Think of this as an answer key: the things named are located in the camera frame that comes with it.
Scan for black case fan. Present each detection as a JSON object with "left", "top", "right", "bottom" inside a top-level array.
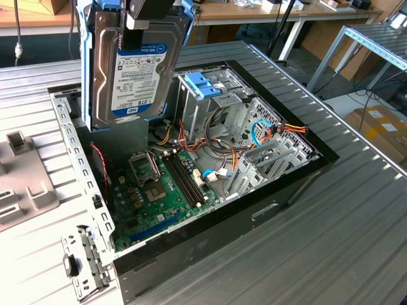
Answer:
[{"left": 88, "top": 142, "right": 112, "bottom": 204}]

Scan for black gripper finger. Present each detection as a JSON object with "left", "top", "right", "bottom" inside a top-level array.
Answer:
[{"left": 121, "top": 0, "right": 175, "bottom": 51}]

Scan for grey parts rack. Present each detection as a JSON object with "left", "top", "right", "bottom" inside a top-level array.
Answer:
[{"left": 0, "top": 132, "right": 61, "bottom": 236}]

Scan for grey power supply unit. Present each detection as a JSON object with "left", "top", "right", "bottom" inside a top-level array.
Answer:
[{"left": 73, "top": 95, "right": 150, "bottom": 159}]

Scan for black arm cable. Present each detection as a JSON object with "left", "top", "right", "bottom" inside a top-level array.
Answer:
[{"left": 14, "top": 0, "right": 24, "bottom": 67}]

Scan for black tripod stand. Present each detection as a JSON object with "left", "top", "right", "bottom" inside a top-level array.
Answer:
[{"left": 266, "top": 0, "right": 295, "bottom": 63}]

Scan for blue looped data wire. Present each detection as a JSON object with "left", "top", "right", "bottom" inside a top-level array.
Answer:
[{"left": 250, "top": 119, "right": 275, "bottom": 149}]

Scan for silver expansion card retainer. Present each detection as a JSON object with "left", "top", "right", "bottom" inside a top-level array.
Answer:
[{"left": 60, "top": 224, "right": 117, "bottom": 302}]

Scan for black open PC case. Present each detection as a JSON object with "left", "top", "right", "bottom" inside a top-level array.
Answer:
[{"left": 47, "top": 58, "right": 340, "bottom": 305}]

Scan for orange yellow power wire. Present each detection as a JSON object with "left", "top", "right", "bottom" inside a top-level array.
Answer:
[{"left": 254, "top": 121, "right": 310, "bottom": 150}]

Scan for CPU socket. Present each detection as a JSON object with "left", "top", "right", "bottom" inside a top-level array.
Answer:
[{"left": 141, "top": 182, "right": 168, "bottom": 204}]

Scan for multicoloured wire bundle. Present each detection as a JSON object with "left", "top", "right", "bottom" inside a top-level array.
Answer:
[{"left": 149, "top": 119, "right": 258, "bottom": 174}]

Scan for silver disk bay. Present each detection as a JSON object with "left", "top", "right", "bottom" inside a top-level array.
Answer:
[{"left": 222, "top": 136, "right": 321, "bottom": 201}]

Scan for blue flat board wire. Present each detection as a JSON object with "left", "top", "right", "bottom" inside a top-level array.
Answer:
[{"left": 200, "top": 168, "right": 230, "bottom": 184}]

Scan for brown wooden box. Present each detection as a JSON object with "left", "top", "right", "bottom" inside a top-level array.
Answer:
[{"left": 39, "top": 0, "right": 69, "bottom": 16}]

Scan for brown cardboard box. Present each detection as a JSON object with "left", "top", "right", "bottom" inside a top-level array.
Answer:
[{"left": 345, "top": 106, "right": 407, "bottom": 163}]

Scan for blue plastic drive latch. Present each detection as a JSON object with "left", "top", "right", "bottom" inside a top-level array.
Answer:
[{"left": 184, "top": 72, "right": 222, "bottom": 99}]

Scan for green motherboard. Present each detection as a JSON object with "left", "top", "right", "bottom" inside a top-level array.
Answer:
[{"left": 107, "top": 147, "right": 223, "bottom": 252}]

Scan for silver drive cage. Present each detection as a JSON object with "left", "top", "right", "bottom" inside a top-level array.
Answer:
[{"left": 174, "top": 68, "right": 255, "bottom": 144}]

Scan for metal socket cover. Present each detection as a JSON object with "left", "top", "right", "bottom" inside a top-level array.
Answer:
[{"left": 127, "top": 151, "right": 160, "bottom": 184}]

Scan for black RAM slot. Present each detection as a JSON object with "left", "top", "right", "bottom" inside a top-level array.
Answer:
[
  {"left": 165, "top": 154, "right": 198, "bottom": 208},
  {"left": 173, "top": 152, "right": 206, "bottom": 204}
]

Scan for hard disk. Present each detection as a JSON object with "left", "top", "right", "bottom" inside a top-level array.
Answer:
[{"left": 79, "top": 0, "right": 195, "bottom": 132}]

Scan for blue expansion slot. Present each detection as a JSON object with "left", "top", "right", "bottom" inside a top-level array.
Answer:
[{"left": 128, "top": 211, "right": 184, "bottom": 244}]

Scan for yellow board power wires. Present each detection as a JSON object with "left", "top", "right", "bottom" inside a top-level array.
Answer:
[{"left": 152, "top": 119, "right": 176, "bottom": 147}]

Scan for wooden desk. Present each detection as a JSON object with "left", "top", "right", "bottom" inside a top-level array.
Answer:
[{"left": 0, "top": 0, "right": 384, "bottom": 63}]

